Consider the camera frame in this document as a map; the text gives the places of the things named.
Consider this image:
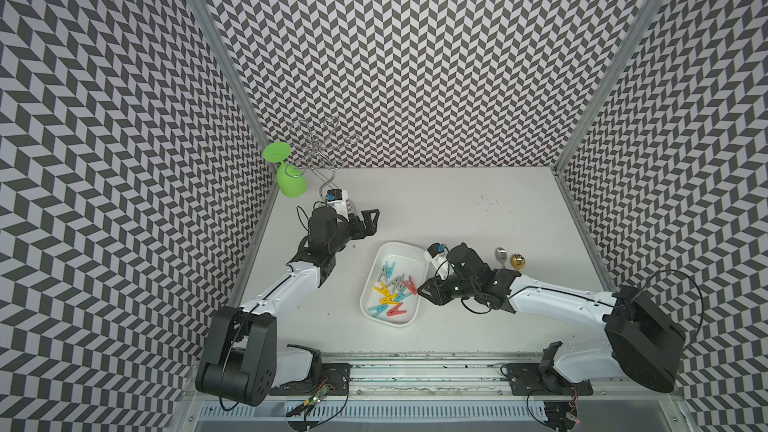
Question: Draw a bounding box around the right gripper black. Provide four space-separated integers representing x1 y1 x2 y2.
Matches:
415 273 478 307

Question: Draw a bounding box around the red clothespin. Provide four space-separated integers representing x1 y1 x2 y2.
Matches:
403 276 418 295
387 304 406 317

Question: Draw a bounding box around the white plastic storage box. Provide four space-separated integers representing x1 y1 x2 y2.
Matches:
359 242 430 328

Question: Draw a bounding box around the yellow clothespin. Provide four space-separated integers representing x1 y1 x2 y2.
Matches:
373 282 393 298
380 294 403 305

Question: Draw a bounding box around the teal clothespin bottom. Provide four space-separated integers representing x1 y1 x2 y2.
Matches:
367 304 389 317

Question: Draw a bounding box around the red clothespin bottom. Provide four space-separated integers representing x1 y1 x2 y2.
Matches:
387 304 406 317

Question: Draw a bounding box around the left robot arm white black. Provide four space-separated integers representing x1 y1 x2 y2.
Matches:
195 205 380 406

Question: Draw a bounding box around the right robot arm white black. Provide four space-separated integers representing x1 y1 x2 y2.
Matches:
418 243 686 395

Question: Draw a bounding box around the green plastic wine glass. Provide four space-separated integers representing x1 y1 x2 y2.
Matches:
263 141 308 198

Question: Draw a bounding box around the gold spoon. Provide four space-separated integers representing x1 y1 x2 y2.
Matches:
509 254 526 271

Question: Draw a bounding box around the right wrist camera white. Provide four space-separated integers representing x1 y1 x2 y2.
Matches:
424 243 451 280

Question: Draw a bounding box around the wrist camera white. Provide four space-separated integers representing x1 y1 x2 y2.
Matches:
325 188 350 218
424 243 451 280

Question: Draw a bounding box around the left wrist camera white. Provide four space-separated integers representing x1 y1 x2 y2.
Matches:
325 188 350 218

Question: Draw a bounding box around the aluminium rail frame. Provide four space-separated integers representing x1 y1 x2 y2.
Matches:
168 352 699 431

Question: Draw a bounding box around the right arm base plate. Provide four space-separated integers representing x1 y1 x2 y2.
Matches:
499 363 594 397

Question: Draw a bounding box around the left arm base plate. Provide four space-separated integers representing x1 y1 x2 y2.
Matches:
270 363 352 397

